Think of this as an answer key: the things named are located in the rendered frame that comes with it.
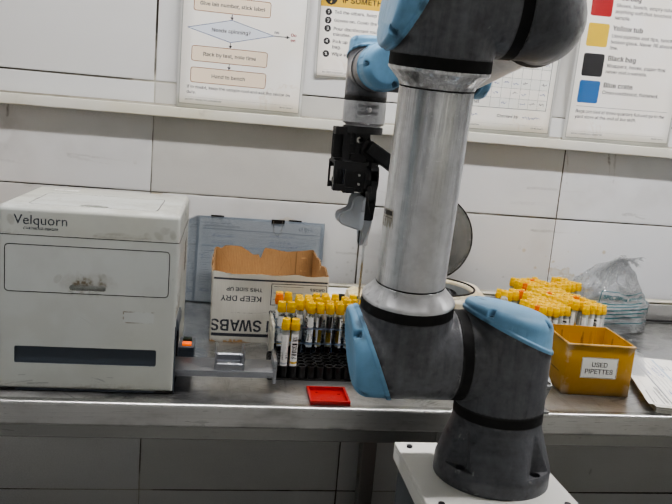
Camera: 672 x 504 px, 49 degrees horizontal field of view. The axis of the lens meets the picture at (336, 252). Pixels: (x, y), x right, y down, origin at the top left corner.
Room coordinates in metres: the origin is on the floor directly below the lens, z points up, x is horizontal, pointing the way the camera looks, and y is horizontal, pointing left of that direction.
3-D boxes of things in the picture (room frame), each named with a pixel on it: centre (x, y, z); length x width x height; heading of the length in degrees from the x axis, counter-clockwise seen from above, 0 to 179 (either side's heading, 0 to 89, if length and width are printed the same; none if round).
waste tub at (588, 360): (1.39, -0.50, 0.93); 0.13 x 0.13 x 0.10; 5
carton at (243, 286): (1.61, 0.15, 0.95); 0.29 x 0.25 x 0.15; 9
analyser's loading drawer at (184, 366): (1.21, 0.19, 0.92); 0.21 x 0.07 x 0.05; 99
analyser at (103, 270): (1.27, 0.39, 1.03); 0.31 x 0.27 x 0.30; 99
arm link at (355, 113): (1.33, -0.03, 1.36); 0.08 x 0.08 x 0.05
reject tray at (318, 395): (1.20, -0.01, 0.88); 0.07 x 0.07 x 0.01; 9
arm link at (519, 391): (0.92, -0.22, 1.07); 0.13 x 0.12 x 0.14; 99
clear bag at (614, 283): (1.86, -0.69, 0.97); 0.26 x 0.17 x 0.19; 115
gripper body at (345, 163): (1.33, -0.02, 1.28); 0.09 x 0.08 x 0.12; 100
